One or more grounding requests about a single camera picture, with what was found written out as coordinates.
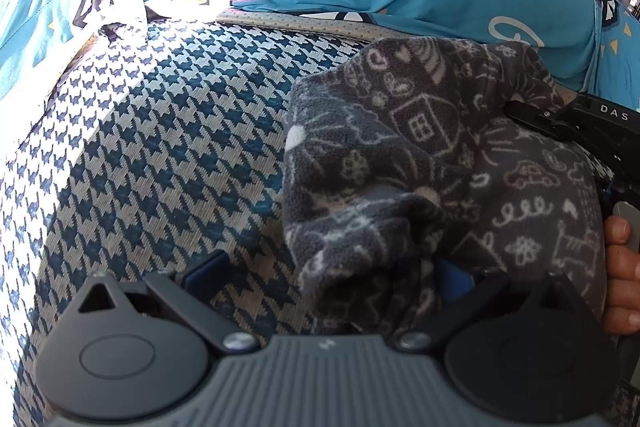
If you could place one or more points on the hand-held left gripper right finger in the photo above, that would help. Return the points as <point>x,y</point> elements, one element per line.
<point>455,279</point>

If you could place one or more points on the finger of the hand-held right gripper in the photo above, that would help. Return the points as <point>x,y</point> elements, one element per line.
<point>535,117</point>

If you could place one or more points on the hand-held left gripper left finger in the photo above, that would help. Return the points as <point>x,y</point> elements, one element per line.
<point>205,277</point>

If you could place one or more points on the grey patterned fleece jacket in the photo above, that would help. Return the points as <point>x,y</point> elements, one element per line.
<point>400,132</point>

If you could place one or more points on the person's right hand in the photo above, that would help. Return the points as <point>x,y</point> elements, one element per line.
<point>620,282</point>

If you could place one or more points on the houndstooth sofa seat cover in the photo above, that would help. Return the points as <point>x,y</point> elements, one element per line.
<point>150,147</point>

